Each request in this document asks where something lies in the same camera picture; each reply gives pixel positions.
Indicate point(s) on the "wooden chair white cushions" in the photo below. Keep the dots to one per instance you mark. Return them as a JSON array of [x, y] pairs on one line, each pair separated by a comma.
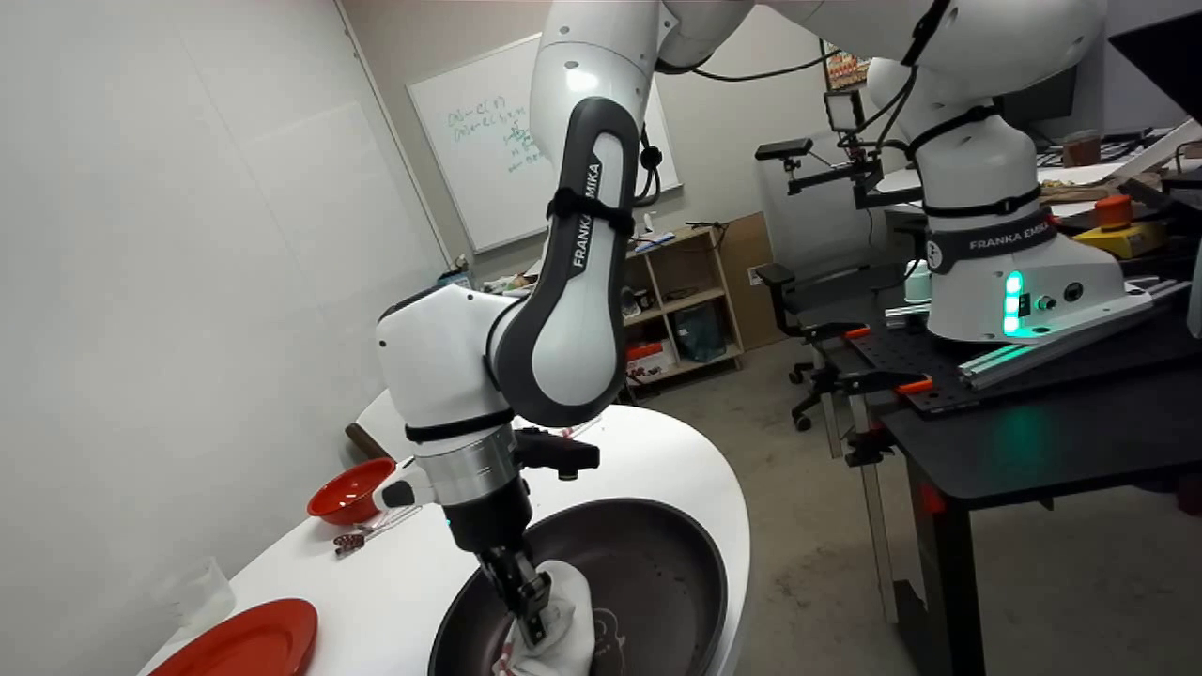
[[371, 432]]

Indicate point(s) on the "whiteboard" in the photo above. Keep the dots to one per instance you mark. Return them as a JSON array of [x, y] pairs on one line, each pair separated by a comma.
[[483, 150]]

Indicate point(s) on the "blue plastic crate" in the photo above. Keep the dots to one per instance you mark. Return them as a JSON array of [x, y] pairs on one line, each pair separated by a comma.
[[452, 279]]

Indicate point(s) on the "red plate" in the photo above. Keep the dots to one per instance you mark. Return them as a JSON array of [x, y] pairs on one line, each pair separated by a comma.
[[251, 643]]

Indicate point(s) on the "black office chair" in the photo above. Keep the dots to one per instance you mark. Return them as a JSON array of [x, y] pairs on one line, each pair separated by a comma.
[[814, 303]]

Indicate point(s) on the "white cloth red stripe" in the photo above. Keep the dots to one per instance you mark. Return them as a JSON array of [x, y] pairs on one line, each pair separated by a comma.
[[570, 620]]

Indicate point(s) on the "black desk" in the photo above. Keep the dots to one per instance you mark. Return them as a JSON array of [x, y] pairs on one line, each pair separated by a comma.
[[1064, 436]]

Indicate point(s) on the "colourful wall poster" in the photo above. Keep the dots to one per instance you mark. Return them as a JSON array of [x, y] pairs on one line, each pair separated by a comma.
[[852, 73]]

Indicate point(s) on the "black monitor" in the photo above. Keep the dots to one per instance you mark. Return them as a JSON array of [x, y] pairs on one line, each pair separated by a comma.
[[1167, 60]]

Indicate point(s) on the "large dark round basin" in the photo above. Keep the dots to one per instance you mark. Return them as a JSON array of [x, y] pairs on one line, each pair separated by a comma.
[[661, 588]]

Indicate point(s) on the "yellow emergency stop box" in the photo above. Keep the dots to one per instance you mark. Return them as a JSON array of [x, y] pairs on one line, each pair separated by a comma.
[[1119, 230]]

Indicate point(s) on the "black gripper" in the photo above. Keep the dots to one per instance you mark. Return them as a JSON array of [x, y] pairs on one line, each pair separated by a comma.
[[491, 519]]

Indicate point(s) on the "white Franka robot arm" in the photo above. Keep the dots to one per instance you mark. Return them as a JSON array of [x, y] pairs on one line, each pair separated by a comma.
[[564, 339]]

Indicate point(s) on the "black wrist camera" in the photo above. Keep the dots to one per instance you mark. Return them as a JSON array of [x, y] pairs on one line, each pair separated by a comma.
[[554, 453]]

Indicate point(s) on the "wooden shelf unit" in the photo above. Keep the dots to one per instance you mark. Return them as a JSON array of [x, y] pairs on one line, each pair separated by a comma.
[[696, 314]]

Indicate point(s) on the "small white bottle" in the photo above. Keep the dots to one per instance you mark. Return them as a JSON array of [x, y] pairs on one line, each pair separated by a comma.
[[922, 288]]

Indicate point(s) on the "white paper stack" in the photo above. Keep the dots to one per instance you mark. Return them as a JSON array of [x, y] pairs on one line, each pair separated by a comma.
[[1112, 169]]

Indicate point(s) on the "aluminium rail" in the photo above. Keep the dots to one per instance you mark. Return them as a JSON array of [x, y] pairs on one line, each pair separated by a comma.
[[1064, 330]]

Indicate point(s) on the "clear plastic cup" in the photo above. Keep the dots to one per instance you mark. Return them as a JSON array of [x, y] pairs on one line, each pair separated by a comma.
[[192, 598]]

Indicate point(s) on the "small dark scrap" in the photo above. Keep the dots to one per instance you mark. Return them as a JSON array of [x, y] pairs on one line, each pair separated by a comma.
[[351, 541]]

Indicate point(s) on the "red bowl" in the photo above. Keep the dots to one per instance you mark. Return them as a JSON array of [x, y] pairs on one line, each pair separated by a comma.
[[344, 496]]

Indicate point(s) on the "round white pedestal table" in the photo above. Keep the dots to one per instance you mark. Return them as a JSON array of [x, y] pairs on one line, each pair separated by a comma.
[[376, 576]]

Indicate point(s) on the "flat brown cardboard sheet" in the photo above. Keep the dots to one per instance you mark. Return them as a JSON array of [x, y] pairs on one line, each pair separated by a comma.
[[750, 277]]

